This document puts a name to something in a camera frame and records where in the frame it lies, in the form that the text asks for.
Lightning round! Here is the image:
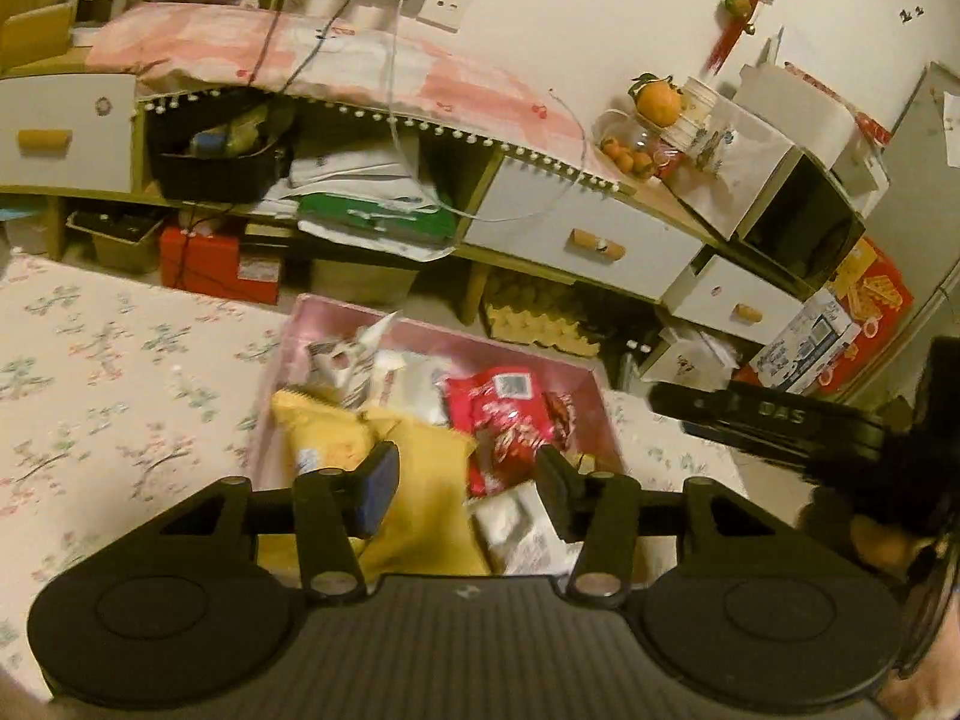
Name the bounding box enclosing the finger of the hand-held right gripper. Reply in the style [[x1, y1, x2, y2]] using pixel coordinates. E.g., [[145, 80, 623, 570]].
[[648, 381, 914, 485]]

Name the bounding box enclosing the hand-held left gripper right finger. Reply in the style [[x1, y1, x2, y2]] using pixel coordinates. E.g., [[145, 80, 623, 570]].
[[535, 445, 764, 608]]

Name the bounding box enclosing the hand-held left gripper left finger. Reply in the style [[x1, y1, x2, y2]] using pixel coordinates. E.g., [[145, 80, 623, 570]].
[[160, 440, 401, 603]]

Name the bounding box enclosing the white snack packet red picture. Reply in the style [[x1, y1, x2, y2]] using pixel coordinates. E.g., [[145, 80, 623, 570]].
[[471, 480, 587, 580]]

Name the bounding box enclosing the large yellow snack packet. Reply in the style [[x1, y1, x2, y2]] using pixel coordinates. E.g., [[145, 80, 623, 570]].
[[358, 411, 492, 580]]

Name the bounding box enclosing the large red snack packet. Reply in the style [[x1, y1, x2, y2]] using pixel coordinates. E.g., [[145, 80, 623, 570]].
[[445, 366, 580, 497]]

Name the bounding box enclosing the plain white snack packet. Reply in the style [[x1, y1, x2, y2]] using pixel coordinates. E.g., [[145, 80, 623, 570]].
[[370, 347, 452, 430]]

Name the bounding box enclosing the white text-printed snack packet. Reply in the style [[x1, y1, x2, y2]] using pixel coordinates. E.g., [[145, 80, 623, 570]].
[[306, 310, 400, 411]]

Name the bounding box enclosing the pink storage box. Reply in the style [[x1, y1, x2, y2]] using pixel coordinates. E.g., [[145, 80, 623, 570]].
[[246, 292, 653, 590]]

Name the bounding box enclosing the person's right hand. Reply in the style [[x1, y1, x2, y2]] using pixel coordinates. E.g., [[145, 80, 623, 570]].
[[797, 490, 932, 580]]

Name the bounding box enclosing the white printed carton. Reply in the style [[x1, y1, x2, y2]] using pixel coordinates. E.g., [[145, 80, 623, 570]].
[[748, 287, 861, 396]]

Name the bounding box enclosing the orange red carton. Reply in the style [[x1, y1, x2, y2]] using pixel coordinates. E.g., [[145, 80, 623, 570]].
[[827, 238, 914, 392]]

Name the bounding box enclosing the yellow egg carton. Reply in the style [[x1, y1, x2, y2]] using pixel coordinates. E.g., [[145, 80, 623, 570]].
[[482, 276, 602, 359]]

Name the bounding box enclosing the black microwave oven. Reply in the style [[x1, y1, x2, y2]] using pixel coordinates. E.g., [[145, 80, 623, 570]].
[[737, 152, 869, 295]]

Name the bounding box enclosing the white paper bag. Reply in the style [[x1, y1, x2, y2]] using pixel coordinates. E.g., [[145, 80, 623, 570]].
[[666, 100, 797, 242]]

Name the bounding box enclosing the green folder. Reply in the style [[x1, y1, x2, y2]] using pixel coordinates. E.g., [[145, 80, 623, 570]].
[[298, 193, 457, 242]]

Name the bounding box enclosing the red box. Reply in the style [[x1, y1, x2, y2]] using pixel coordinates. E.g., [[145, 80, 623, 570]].
[[157, 223, 242, 302]]

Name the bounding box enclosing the glass jar of small oranges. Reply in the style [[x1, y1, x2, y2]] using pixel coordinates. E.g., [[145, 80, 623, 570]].
[[595, 109, 678, 182]]

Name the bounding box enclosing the pile of white papers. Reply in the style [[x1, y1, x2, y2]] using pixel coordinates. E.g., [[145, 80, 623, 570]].
[[283, 148, 460, 260]]

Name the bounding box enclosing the orange fruit ornament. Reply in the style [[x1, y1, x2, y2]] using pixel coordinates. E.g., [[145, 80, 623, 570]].
[[628, 73, 685, 130]]

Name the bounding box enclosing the black storage bin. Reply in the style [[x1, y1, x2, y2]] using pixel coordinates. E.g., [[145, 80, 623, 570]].
[[145, 107, 292, 205]]

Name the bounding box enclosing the red hanging ornament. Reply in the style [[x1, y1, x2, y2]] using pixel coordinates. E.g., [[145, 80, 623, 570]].
[[703, 0, 782, 74]]

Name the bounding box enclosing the pink desk cloth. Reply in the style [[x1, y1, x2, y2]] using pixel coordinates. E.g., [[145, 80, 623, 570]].
[[85, 2, 640, 190]]

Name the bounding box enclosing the white drawer round sticker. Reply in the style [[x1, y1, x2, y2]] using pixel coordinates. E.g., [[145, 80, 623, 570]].
[[0, 70, 138, 194]]

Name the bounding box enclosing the brown cardboard box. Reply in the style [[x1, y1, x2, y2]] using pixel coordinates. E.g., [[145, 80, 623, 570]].
[[0, 2, 77, 70]]

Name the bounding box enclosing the white drawer wooden handle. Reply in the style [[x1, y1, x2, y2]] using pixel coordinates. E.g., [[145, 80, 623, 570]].
[[460, 163, 707, 302], [666, 253, 805, 347]]

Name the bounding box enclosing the white charging cable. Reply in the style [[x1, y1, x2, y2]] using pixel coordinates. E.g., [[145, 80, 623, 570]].
[[386, 0, 587, 224]]

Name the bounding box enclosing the black power cable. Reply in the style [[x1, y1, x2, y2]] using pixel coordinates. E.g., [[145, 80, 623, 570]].
[[244, 0, 365, 87]]

